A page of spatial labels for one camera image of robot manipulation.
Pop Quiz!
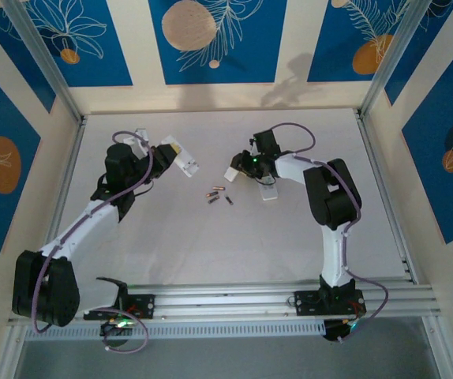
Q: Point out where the white remote control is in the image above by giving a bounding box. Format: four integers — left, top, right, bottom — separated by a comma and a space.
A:
161, 135, 203, 179
258, 176, 280, 203

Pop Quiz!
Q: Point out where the aluminium mounting rail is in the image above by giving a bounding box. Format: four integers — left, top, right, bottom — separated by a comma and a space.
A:
7, 278, 443, 327

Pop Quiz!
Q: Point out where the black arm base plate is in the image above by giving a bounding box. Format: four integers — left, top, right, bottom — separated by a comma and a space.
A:
84, 294, 156, 321
294, 290, 366, 317

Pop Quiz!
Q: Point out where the aluminium frame post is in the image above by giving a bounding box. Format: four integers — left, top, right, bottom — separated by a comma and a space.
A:
358, 0, 453, 119
3, 0, 88, 126
421, 315, 453, 379
0, 325, 28, 379

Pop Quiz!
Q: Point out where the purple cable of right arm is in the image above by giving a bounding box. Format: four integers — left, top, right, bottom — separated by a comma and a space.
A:
269, 122, 389, 343

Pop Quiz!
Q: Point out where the aluminium table side rail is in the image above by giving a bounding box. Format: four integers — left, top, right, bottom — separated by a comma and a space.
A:
353, 109, 421, 284
40, 114, 89, 253

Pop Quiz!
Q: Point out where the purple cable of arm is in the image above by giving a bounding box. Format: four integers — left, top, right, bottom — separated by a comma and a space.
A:
31, 129, 155, 355
269, 122, 389, 343

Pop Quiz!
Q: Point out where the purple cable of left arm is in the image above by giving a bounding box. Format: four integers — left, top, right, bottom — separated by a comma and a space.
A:
31, 129, 155, 355

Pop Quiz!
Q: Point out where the black electronics box green light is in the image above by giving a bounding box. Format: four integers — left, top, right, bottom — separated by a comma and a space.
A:
99, 319, 135, 348
323, 318, 360, 343

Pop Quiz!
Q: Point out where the grey slotted cable duct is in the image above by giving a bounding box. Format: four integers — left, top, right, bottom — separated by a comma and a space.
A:
24, 320, 326, 341

